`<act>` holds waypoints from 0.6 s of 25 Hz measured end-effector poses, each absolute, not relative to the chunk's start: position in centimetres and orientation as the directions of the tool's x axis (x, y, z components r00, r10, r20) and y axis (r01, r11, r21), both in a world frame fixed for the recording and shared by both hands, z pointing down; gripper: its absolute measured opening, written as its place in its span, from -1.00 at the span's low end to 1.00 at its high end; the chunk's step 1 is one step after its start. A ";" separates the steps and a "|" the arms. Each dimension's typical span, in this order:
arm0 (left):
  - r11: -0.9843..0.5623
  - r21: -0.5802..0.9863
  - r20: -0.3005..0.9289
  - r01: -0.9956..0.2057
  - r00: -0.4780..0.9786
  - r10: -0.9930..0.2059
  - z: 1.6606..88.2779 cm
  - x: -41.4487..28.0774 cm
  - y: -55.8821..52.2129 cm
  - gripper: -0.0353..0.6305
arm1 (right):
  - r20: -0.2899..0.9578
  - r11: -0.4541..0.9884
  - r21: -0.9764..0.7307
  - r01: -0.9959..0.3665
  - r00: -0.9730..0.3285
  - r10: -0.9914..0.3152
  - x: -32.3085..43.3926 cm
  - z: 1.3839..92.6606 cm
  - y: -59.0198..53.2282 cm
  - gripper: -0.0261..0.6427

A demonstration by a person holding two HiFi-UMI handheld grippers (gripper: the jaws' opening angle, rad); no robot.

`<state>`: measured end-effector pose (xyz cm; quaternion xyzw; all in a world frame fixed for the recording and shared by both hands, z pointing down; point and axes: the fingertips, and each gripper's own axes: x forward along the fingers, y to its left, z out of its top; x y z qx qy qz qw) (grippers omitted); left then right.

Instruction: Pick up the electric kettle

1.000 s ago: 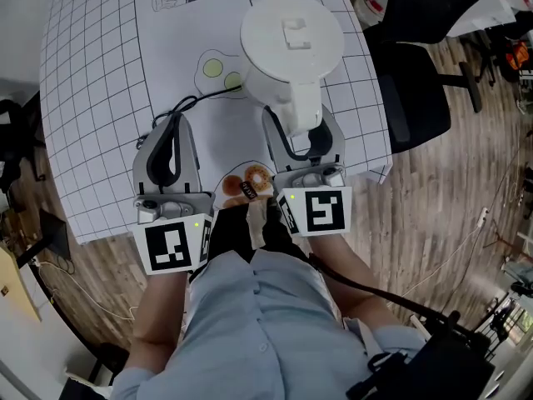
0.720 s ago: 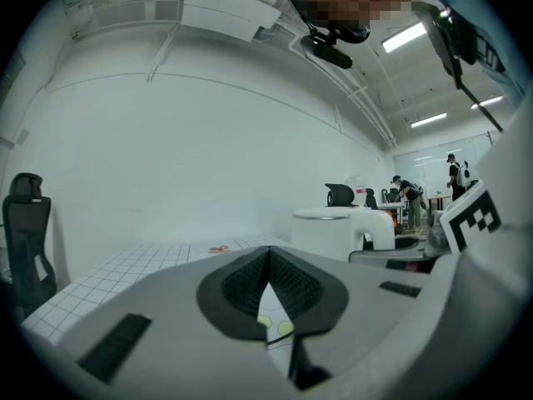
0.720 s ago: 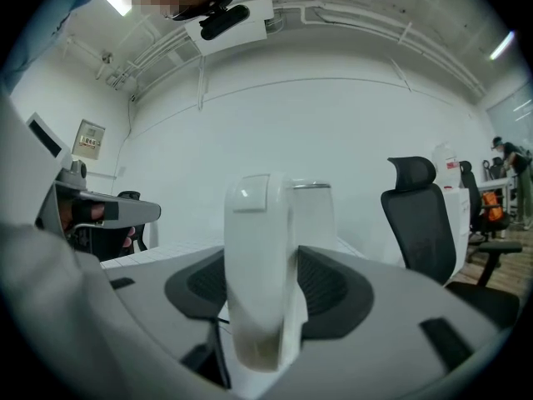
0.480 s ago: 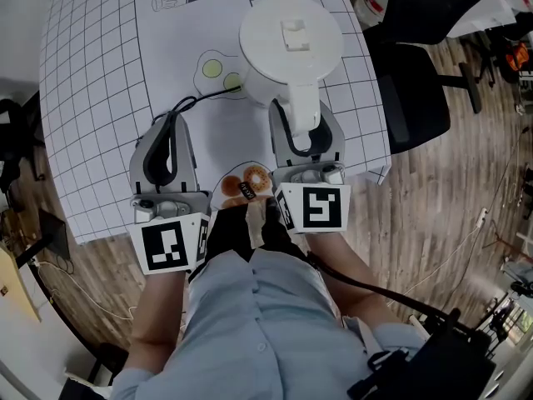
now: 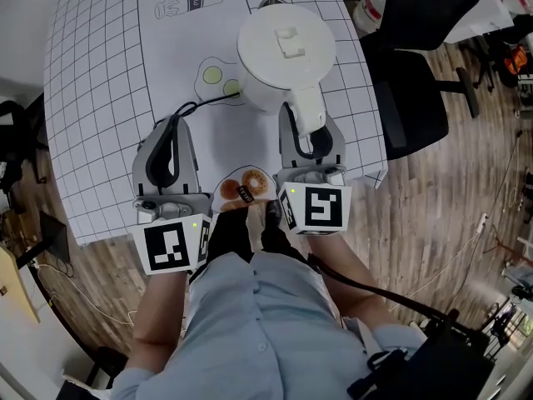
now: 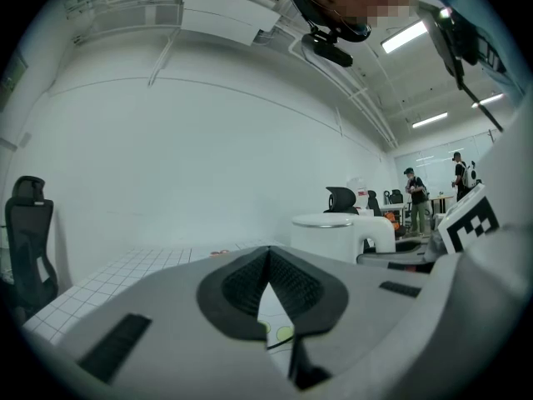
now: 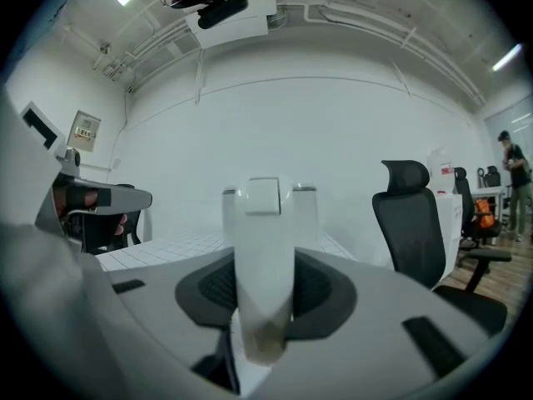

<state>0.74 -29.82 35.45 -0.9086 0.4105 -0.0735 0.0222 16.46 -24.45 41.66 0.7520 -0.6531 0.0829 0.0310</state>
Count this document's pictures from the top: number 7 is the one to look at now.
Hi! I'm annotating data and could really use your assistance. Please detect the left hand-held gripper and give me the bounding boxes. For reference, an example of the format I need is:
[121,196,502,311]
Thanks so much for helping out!
[18,101,154,256]

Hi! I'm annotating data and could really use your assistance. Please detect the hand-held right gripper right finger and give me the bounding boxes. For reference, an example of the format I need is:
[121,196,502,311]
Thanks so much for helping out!
[249,247,495,400]

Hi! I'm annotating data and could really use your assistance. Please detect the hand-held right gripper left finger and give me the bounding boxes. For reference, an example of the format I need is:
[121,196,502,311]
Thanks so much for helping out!
[104,249,242,396]

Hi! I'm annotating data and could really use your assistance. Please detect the black mesh office chair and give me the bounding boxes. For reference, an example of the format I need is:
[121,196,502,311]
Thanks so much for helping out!
[371,158,513,338]
[484,165,504,189]
[452,166,503,248]

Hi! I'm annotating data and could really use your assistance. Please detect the white water dispenser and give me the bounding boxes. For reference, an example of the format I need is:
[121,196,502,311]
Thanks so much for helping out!
[426,147,464,262]

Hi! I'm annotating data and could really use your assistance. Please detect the orange bag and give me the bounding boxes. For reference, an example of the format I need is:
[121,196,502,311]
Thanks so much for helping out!
[474,197,497,230]

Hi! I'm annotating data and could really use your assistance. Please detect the white office table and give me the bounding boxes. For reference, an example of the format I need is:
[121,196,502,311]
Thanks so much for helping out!
[469,185,518,202]

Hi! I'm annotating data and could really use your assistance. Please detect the white ceiling pipes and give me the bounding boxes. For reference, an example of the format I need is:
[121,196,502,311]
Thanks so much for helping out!
[92,0,489,108]

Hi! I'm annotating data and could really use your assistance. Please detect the grey wall electrical panel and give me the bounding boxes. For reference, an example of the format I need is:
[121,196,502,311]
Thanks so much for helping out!
[66,109,102,154]

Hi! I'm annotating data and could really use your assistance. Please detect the black head-mounted camera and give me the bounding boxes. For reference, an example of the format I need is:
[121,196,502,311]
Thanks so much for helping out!
[197,0,250,31]

